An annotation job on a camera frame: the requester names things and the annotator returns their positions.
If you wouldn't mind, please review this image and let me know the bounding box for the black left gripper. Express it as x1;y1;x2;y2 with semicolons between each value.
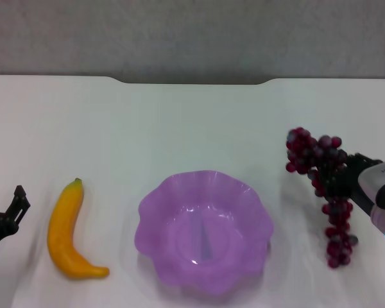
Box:
0;185;31;268

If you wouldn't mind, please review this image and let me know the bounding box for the yellow banana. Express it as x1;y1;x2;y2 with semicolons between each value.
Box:
47;177;110;280

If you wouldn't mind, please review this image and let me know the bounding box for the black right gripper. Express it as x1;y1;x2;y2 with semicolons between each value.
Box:
311;152;383;212

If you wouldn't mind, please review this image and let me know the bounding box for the purple wavy plastic plate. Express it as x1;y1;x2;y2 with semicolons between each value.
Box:
133;169;275;296

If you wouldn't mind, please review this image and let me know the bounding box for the dark red grape bunch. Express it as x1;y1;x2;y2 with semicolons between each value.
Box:
285;126;359;270

